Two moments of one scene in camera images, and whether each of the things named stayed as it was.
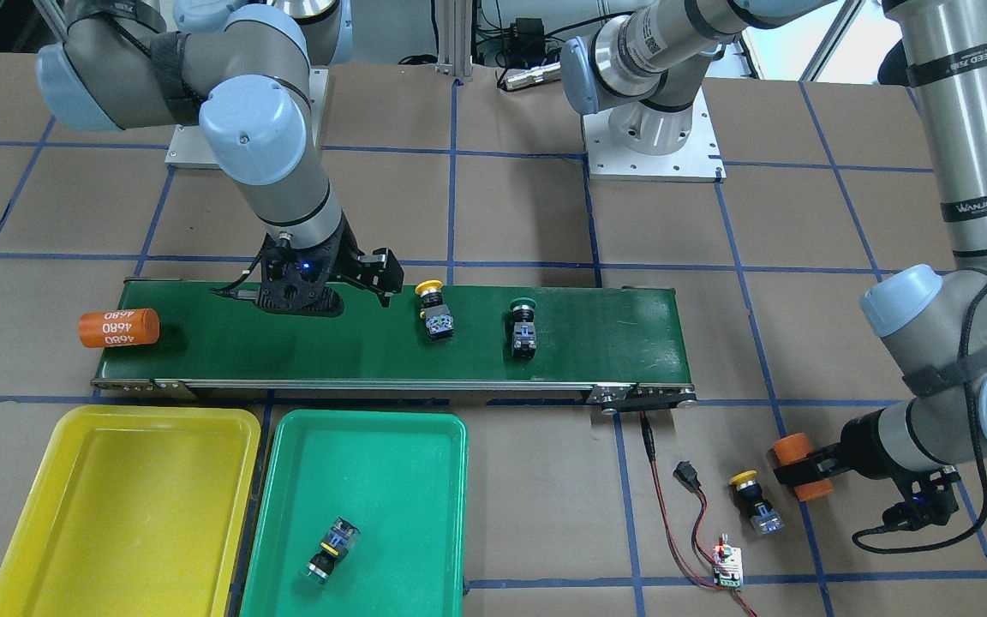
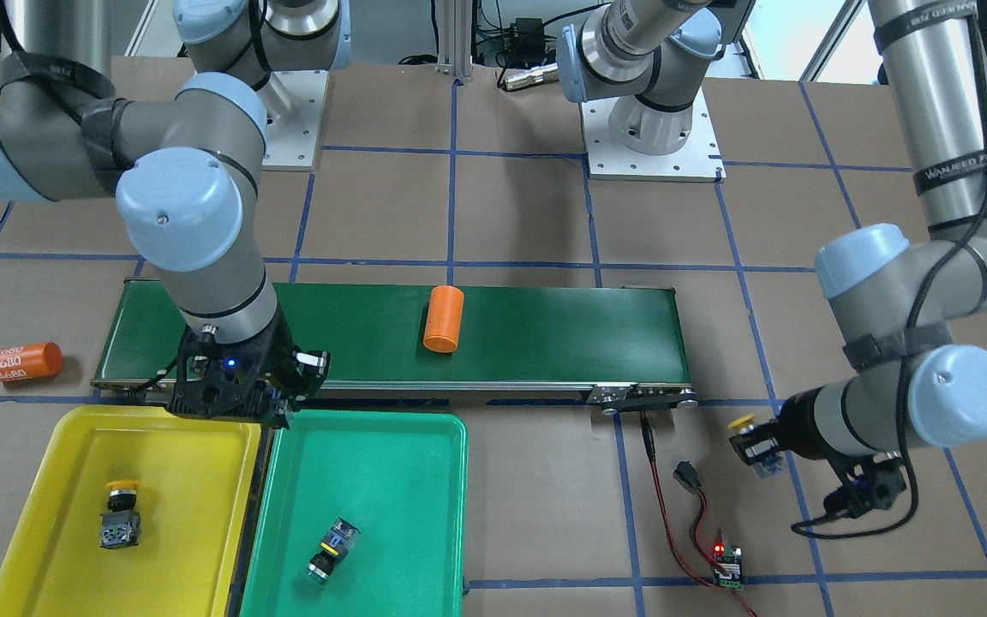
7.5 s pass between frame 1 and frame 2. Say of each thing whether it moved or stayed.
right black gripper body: moved
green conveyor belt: stayed
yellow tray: stayed
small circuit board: stayed
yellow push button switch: moved
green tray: stayed
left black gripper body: moved
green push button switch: stayed
